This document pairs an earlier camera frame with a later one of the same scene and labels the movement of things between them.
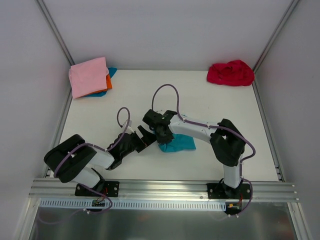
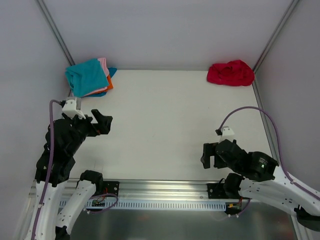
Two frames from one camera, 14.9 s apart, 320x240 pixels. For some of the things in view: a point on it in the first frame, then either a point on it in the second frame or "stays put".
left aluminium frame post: [42, 6] stays put
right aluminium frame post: [291, 7] stays put
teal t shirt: [179, 143] → [86, 78]
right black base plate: [221, 191] stays put
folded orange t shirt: [109, 85] stays put
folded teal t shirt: [112, 70] stays put
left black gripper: [139, 142] → [91, 124]
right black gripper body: [161, 132] → [213, 153]
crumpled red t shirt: [236, 73] stays put
